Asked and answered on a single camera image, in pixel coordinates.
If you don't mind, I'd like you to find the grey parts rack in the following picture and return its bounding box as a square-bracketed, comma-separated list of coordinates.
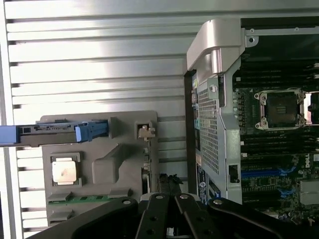
[39, 111, 160, 229]

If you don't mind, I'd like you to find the green RAM stick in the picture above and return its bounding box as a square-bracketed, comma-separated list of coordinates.
[48, 195, 130, 204]

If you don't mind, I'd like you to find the long black expansion slot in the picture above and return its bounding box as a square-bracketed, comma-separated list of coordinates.
[242, 188, 279, 198]

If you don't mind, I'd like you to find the blue expansion slot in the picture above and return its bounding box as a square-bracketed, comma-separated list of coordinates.
[240, 169, 280, 178]

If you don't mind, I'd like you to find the green motherboard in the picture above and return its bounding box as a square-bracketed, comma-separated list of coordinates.
[233, 57, 319, 225]

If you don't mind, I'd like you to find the silver CPU chip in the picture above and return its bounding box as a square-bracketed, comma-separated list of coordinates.
[51, 160, 79, 185]

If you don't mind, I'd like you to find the silver chipset heat sink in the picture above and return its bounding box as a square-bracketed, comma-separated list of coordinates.
[299, 180, 319, 205]

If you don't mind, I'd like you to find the hard disk in blue caddy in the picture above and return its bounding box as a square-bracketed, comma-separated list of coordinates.
[0, 119, 109, 148]

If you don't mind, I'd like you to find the CPU socket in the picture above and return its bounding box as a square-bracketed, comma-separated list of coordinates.
[253, 89, 307, 130]

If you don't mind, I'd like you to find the open black PC case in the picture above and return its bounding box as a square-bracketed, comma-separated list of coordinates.
[183, 18, 319, 239]

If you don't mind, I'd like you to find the black case intrusion switch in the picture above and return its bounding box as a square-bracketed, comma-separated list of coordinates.
[228, 164, 240, 184]

